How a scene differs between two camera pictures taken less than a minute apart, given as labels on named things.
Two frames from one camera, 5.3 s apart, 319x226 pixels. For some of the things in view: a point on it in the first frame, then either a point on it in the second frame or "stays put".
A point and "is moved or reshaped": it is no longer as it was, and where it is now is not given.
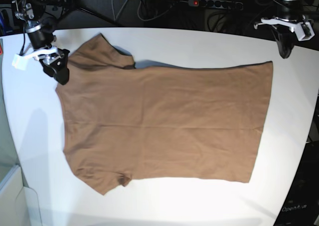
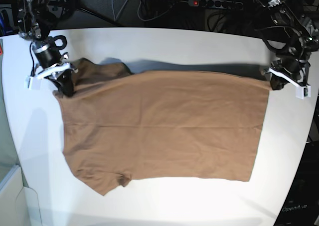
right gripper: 285,35 to 278,68
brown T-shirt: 203,121 is moved or reshaped
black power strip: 232,5 stays put
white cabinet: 19,204 stays put
